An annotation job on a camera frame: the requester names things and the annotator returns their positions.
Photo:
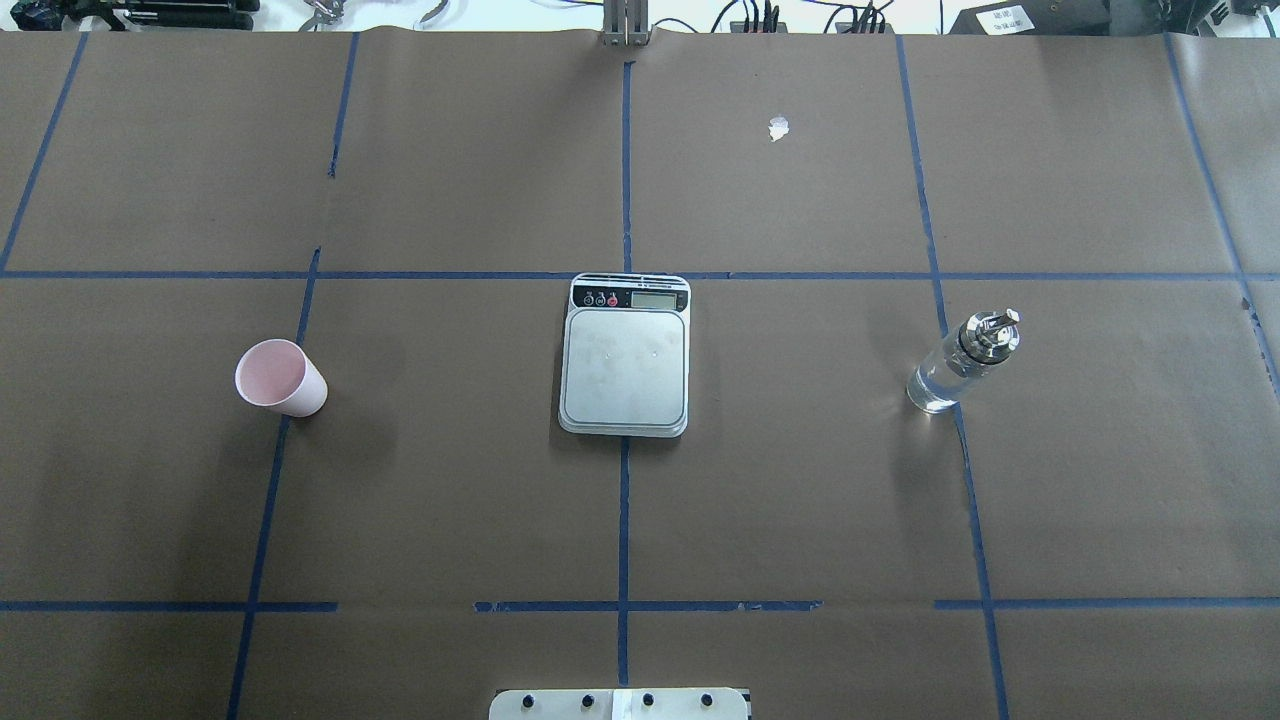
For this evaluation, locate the pink plastic cup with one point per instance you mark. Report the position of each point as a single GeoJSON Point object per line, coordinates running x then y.
{"type": "Point", "coordinates": [278, 376]}

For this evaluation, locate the grey kitchen scale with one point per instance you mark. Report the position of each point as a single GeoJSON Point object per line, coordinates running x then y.
{"type": "Point", "coordinates": [626, 356]}

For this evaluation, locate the aluminium frame post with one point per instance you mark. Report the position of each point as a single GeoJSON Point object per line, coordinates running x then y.
{"type": "Point", "coordinates": [625, 23]}

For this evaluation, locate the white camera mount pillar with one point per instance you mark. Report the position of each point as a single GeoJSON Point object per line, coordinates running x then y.
{"type": "Point", "coordinates": [623, 703]}

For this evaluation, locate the black folded tripod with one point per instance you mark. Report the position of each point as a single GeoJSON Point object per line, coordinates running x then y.
{"type": "Point", "coordinates": [120, 15]}

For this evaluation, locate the black box with label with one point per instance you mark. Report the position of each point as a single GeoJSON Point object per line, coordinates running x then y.
{"type": "Point", "coordinates": [1047, 18]}

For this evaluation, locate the clear glass sauce bottle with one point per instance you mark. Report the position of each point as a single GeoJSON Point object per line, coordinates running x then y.
{"type": "Point", "coordinates": [964, 357]}

